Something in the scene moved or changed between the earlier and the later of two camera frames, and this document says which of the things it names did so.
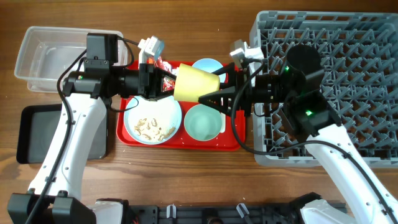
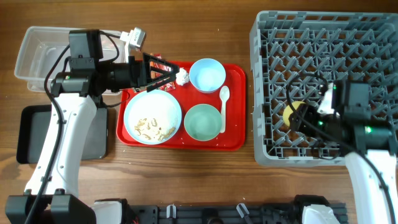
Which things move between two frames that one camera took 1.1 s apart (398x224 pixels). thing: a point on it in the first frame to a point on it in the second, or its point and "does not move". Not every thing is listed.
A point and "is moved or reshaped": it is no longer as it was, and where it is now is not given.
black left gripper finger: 164,94 to 171,79
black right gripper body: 246,96 to 308,117
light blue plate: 151,122 does not move
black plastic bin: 36,127 does not move
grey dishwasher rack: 358,53 does not move
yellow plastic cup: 191,83 is moved or reshaped
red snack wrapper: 168,83 does not move
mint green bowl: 203,122 does not move
